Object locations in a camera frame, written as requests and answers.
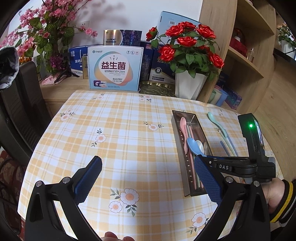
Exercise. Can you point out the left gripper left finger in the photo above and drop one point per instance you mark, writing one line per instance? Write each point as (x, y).
(42, 220)

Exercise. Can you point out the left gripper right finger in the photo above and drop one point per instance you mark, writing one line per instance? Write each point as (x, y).
(252, 221)

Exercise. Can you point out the striped sleeve forearm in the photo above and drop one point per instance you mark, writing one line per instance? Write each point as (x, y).
(286, 208)

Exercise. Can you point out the right hand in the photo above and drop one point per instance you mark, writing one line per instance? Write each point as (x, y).
(273, 192)

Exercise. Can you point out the blue plastic spoon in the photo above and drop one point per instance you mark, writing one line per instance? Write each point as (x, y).
(194, 148)

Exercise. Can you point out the purple small box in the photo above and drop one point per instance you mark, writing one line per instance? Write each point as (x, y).
(233, 99)

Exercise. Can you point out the teal plastic spoon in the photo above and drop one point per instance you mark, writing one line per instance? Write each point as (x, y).
(211, 117)

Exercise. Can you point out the stainless steel utensil tray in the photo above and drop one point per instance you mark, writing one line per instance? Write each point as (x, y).
(186, 125)

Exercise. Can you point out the beige cup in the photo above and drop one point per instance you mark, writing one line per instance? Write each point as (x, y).
(217, 96)

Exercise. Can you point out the blue cup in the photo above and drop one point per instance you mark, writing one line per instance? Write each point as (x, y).
(222, 98)

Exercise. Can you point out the pink plastic spoon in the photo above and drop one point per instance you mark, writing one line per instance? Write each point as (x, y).
(184, 132)

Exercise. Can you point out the green cup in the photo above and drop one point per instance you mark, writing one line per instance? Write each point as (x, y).
(212, 96)

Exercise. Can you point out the yellow plaid floral tablecloth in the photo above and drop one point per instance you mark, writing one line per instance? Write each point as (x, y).
(139, 192)

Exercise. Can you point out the white flower pot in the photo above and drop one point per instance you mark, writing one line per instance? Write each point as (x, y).
(187, 87)

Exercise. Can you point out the black chair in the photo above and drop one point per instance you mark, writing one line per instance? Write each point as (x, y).
(24, 115)

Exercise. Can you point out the green gold tray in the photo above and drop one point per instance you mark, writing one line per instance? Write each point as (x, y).
(156, 88)

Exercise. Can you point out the wooden shelf unit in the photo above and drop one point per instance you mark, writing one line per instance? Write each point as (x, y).
(245, 33)

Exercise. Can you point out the red rose bouquet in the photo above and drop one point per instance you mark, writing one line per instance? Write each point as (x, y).
(187, 47)

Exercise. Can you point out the dark blue box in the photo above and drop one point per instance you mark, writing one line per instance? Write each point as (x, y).
(153, 68)

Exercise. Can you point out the white probiotic box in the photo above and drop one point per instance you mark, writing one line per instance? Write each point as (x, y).
(114, 67)

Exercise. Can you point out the light blue tall box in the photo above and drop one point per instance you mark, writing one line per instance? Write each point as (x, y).
(168, 19)

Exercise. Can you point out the blue white carton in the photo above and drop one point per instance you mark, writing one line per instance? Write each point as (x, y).
(76, 59)

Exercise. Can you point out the pink blossom plant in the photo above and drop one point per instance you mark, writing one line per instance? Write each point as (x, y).
(43, 29)

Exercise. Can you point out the silver gold box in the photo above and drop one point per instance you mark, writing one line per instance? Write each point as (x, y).
(112, 38)

